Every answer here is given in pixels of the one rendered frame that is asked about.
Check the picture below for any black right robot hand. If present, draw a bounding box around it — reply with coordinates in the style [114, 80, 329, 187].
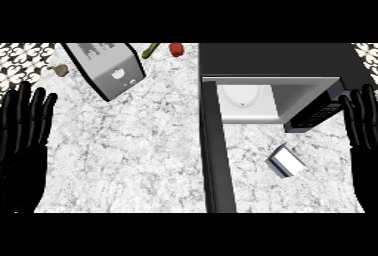
[336, 83, 378, 214]

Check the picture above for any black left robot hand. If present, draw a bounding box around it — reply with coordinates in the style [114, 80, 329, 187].
[0, 80, 58, 214]

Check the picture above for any dark grey microwave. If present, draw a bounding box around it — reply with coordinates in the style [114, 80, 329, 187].
[197, 43, 378, 134]

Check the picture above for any white glass microwave plate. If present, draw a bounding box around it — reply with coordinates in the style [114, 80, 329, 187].
[216, 85, 262, 110]

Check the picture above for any dark grey microwave door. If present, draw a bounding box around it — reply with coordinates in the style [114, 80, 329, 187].
[197, 80, 239, 214]

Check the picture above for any beige mushroom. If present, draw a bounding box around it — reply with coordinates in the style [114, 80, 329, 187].
[47, 64, 69, 78]

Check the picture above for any silver toaster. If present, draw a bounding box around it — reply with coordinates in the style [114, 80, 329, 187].
[60, 43, 147, 103]

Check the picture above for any green vegetable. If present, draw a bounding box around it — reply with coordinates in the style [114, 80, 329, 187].
[140, 43, 162, 60]

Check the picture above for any red pepper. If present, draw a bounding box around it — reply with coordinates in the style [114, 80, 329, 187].
[168, 43, 185, 58]

